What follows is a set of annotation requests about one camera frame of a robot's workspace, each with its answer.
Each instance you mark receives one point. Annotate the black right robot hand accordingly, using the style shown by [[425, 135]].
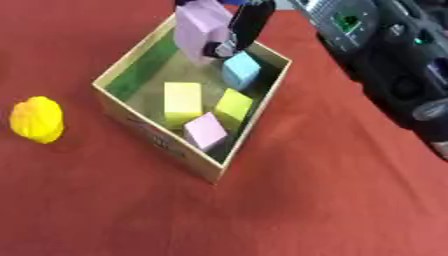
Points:
[[251, 20]]

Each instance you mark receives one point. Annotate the large purple block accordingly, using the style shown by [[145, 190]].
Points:
[[198, 30]]

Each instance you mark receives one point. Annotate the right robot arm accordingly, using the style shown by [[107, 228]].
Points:
[[385, 50]]

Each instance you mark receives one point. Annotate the tan cardboard box green inside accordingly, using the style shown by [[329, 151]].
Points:
[[175, 140]]

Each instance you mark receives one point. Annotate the light blue block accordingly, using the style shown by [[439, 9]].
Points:
[[241, 70]]

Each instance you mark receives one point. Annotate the small yellow-green block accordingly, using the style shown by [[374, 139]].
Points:
[[233, 106]]

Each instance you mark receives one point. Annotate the long yellow block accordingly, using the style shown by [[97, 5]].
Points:
[[182, 101]]

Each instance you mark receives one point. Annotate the small purple block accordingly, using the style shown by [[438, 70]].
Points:
[[204, 131]]

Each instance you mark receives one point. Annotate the yellow toy fruit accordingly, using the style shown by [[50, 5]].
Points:
[[37, 119]]

